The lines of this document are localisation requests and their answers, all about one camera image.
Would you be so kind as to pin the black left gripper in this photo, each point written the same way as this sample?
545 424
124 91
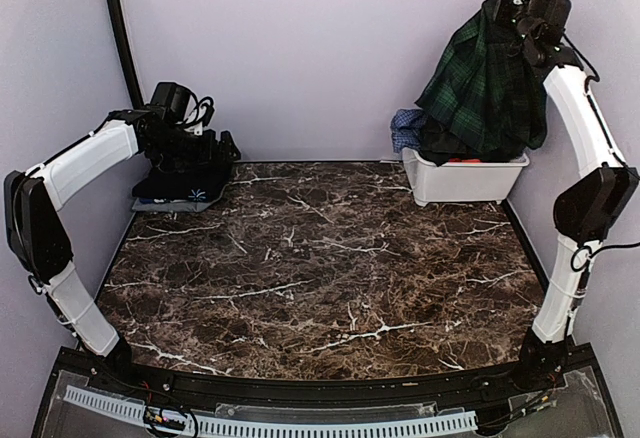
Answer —
209 156

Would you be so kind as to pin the black t-shirt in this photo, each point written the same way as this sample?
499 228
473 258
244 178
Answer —
200 185

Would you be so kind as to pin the dark green plaid garment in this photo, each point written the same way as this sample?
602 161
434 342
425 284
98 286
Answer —
483 100

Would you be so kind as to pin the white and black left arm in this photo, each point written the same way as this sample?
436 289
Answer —
33 200

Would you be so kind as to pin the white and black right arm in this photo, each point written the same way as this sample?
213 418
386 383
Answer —
609 318

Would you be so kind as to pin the white plastic laundry bin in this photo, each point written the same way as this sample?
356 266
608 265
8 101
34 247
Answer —
460 182

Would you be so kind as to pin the blue checked shirt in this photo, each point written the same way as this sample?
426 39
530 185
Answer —
405 129

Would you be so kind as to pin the red garment in bin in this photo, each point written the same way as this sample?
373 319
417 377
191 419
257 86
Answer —
465 161

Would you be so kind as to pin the black left frame post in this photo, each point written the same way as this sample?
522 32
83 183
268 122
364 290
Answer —
121 39

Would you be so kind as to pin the white slotted cable duct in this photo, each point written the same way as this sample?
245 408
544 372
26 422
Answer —
229 420

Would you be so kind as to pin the black aluminium front rail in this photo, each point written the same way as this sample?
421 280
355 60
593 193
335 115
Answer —
482 388

